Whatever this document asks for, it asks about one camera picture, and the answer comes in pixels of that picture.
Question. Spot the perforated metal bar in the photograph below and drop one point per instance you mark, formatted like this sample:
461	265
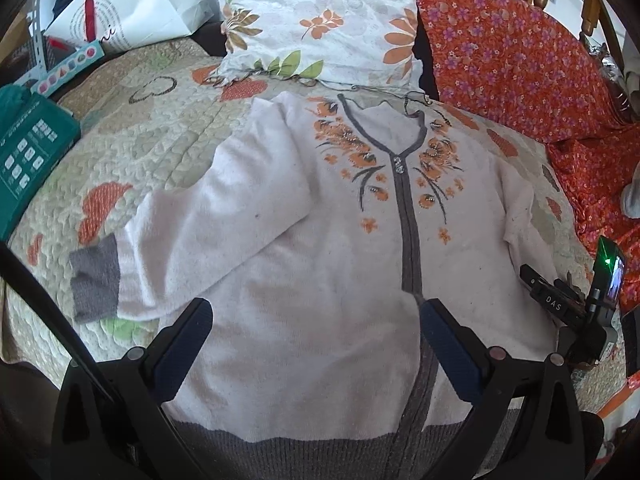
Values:
36	35

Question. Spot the white paper bag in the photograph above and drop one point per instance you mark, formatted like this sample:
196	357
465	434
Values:
135	5

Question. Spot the white cardigan with orange flowers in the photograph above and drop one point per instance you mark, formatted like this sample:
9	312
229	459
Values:
320	260

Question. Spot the green box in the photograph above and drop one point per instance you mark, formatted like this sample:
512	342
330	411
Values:
25	155

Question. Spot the white floral pillow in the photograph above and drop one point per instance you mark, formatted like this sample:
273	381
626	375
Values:
325	15

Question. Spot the quilted patchwork bed cover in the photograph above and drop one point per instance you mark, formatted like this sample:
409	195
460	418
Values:
160	125

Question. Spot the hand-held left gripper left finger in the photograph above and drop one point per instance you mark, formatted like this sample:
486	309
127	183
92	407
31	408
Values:
182	355

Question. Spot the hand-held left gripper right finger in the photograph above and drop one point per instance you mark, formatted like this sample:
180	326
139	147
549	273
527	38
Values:
452	355

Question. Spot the grey sock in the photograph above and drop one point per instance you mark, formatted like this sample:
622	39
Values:
632	195

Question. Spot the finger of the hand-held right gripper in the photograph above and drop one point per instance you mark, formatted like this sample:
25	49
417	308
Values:
547	292

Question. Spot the orange floral cloth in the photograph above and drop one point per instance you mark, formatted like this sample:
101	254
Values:
530	70

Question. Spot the flat box with coloured dots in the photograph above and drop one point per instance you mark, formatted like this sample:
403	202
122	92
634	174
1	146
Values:
67	67

